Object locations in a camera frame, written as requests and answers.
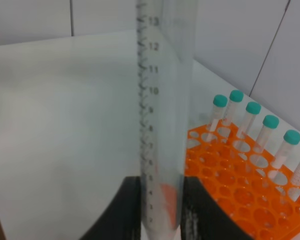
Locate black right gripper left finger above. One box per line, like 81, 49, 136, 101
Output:
81, 176, 142, 240

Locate teal-capped tube second row left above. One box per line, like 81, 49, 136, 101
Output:
205, 94, 228, 143

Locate teal-capped tube leftmost back row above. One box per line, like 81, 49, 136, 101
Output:
221, 90, 244, 127

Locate teal-capped test tube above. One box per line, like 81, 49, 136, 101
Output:
136, 0, 198, 240

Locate orange test tube rack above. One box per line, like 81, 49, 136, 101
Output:
185, 126, 300, 240

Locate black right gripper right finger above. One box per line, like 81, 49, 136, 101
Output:
180, 176, 252, 240

